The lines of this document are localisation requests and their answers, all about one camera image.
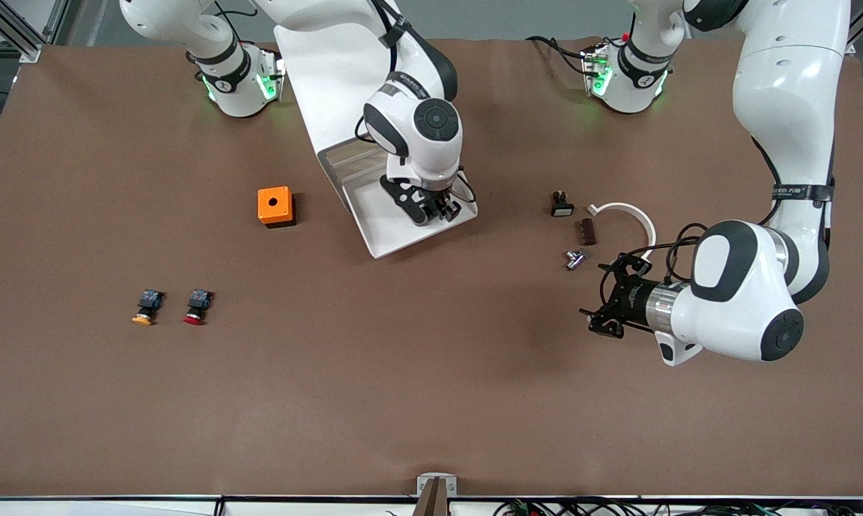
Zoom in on white plastic drawer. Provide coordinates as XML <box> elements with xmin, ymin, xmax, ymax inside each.
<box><xmin>338</xmin><ymin>172</ymin><xmax>480</xmax><ymax>260</ymax></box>
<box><xmin>331</xmin><ymin>152</ymin><xmax>388</xmax><ymax>183</ymax></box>
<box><xmin>324</xmin><ymin>138</ymin><xmax>378</xmax><ymax>168</ymax></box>

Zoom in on white drawer cabinet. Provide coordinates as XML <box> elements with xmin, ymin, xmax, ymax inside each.
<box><xmin>273</xmin><ymin>21</ymin><xmax>407</xmax><ymax>216</ymax></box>

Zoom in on red push button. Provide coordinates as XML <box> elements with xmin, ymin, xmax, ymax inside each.
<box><xmin>183</xmin><ymin>289</ymin><xmax>216</xmax><ymax>326</ymax></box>

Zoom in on yellow push button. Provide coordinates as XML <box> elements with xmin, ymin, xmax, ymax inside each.
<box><xmin>131</xmin><ymin>289</ymin><xmax>167</xmax><ymax>327</ymax></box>

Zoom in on orange box with hole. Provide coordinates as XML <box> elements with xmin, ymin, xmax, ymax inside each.
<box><xmin>257</xmin><ymin>186</ymin><xmax>297</xmax><ymax>229</ymax></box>

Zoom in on brown table mat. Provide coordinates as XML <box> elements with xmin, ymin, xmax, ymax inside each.
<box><xmin>0</xmin><ymin>36</ymin><xmax>863</xmax><ymax>499</ymax></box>

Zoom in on white curved bracket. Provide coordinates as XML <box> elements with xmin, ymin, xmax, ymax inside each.
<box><xmin>587</xmin><ymin>202</ymin><xmax>657</xmax><ymax>254</ymax></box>

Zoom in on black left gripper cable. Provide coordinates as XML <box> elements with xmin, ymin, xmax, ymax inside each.
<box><xmin>599</xmin><ymin>222</ymin><xmax>710</xmax><ymax>305</ymax></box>

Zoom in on tangled cable bundle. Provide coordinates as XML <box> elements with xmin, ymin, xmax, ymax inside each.
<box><xmin>385</xmin><ymin>498</ymin><xmax>863</xmax><ymax>516</ymax></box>

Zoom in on black left arm base cable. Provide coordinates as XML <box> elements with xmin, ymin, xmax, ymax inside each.
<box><xmin>526</xmin><ymin>36</ymin><xmax>591</xmax><ymax>77</ymax></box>

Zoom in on grey metal bracket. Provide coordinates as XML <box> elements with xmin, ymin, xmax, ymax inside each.
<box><xmin>416</xmin><ymin>473</ymin><xmax>458</xmax><ymax>497</ymax></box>

